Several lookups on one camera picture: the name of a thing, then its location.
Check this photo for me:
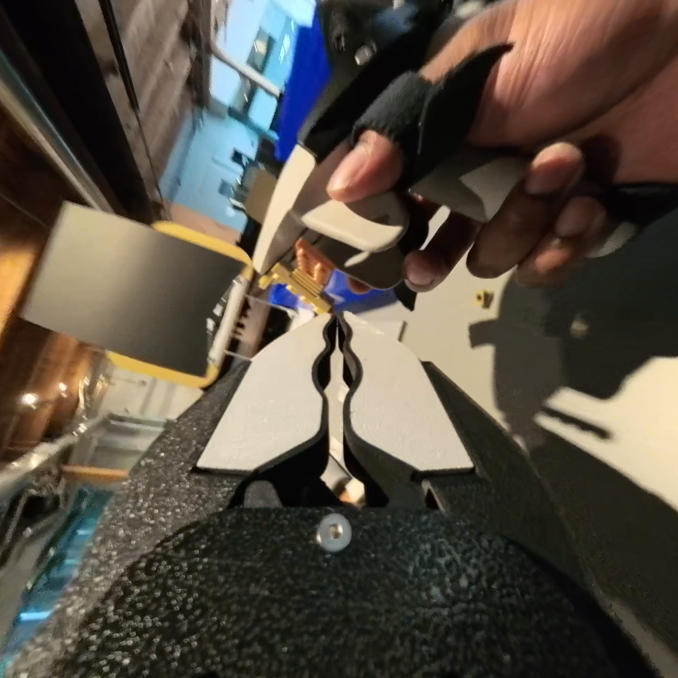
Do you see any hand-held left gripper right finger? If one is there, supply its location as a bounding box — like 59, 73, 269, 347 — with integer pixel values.
339, 313, 475, 473

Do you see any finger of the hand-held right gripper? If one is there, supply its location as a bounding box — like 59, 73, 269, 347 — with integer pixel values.
302, 191, 411, 289
253, 148, 319, 276

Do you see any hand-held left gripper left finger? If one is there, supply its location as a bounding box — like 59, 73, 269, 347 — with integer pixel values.
196, 315, 340, 475

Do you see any tan brick assembly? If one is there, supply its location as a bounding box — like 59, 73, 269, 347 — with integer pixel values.
258, 264, 335, 314

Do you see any grey desk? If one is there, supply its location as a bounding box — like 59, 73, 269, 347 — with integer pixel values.
318, 201, 678, 678

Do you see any person's right hand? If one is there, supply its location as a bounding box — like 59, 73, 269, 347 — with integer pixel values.
326, 0, 678, 292

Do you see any blue plastic bin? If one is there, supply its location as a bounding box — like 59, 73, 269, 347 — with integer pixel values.
265, 11, 398, 314

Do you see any white bar with cords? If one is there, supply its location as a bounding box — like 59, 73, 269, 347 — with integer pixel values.
208, 275, 249, 366

